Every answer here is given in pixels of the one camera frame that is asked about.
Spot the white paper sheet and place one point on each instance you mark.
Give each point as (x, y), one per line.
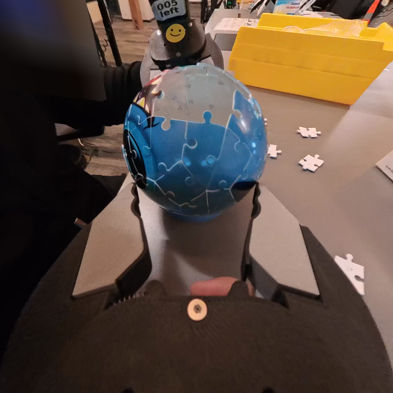
(236, 24)

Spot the blue puzzle ball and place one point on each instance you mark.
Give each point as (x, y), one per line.
(196, 147)

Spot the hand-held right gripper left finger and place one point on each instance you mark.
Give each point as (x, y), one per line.
(110, 245)

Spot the blue round ball stand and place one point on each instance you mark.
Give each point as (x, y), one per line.
(192, 217)

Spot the yellow plastic bin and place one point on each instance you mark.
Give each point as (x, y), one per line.
(301, 61)

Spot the person's left forearm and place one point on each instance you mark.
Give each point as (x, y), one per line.
(121, 92)

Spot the clear plastic bag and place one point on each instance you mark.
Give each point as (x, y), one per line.
(322, 26)

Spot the person's right hand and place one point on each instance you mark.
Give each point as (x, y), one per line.
(211, 285)

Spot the blue white packet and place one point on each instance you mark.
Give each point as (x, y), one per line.
(285, 6)

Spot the wooden post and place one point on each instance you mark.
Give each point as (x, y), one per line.
(136, 13)

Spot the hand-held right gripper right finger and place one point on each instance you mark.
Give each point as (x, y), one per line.
(276, 245)

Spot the white instruction sheet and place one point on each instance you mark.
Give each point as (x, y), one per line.
(387, 167)

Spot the white puzzle piece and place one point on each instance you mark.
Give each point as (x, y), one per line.
(353, 273)
(273, 151)
(308, 132)
(311, 162)

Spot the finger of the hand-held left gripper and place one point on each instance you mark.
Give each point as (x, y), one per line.
(216, 53)
(145, 75)

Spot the black metal frame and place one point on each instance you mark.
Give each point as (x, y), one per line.
(107, 30)

